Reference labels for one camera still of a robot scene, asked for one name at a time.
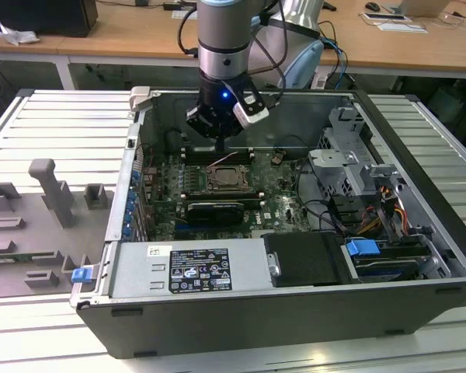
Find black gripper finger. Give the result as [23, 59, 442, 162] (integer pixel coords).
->
[185, 106, 227, 153]

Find thin wire locking lever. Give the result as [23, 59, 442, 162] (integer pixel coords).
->
[211, 152, 238, 167]

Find metal socket cover frame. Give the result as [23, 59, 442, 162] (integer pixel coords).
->
[205, 165, 254, 192]

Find black RAM slot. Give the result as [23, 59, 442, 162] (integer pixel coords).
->
[184, 189, 258, 197]
[184, 155, 254, 165]
[184, 193, 264, 202]
[185, 148, 254, 158]

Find CPU socket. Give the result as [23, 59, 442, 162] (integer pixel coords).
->
[203, 163, 256, 193]

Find grey case corner latch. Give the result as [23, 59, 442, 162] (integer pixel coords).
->
[128, 85, 154, 113]

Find black graphics card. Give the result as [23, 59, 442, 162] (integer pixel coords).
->
[186, 200, 245, 227]

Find green motherboard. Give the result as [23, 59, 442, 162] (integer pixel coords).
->
[139, 149, 315, 242]

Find silver metal disk cage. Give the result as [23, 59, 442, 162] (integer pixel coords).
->
[308, 106, 405, 200]

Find silver power supply with label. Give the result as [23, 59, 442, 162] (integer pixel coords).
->
[108, 239, 276, 298]

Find black plastic shroud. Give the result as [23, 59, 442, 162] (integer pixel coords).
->
[263, 232, 359, 288]

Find black computer box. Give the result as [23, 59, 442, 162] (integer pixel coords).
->
[0, 0, 99, 39]

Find white flat device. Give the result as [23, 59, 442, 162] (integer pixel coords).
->
[359, 11, 409, 23]

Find blue plastic case latch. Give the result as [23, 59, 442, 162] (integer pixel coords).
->
[71, 267, 92, 284]

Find crumpled white paper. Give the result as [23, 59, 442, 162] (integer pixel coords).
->
[0, 22, 40, 46]

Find grey parts rack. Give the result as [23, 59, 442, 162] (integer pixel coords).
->
[0, 158, 116, 300]

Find black open PC case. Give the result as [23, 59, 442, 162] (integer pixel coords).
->
[68, 85, 466, 361]

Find green RAM stick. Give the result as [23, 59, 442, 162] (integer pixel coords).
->
[0, 252, 54, 261]

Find silver laptop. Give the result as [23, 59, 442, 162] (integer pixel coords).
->
[395, 0, 444, 19]

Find hard disk drive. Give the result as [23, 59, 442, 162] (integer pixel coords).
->
[355, 258, 426, 282]

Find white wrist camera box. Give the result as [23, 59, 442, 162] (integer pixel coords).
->
[231, 81, 271, 126]

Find wooden desk white frame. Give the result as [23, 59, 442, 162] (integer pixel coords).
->
[0, 0, 466, 91]

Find blue cable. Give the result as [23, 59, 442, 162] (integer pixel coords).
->
[320, 37, 349, 91]

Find black internal cable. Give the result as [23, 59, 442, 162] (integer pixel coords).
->
[294, 159, 347, 239]

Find blue disk carrier handle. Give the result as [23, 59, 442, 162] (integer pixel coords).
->
[343, 239, 380, 257]

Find orange yellow wire bundle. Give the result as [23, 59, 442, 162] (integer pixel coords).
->
[359, 205, 408, 235]

